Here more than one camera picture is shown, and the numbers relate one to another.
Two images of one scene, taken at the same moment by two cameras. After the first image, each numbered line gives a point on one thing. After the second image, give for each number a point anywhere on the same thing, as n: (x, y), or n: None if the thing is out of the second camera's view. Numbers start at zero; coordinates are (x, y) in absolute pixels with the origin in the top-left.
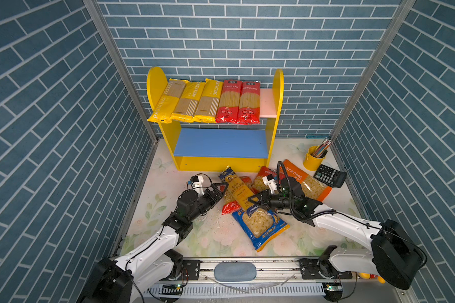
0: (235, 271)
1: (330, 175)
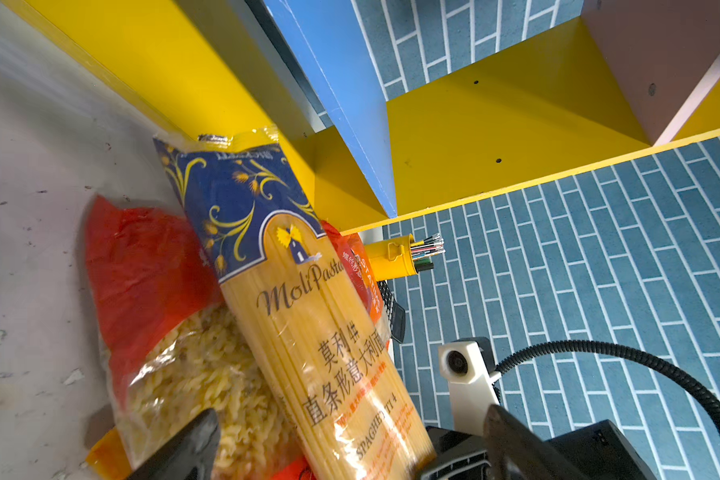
0: None
1: (395, 312)
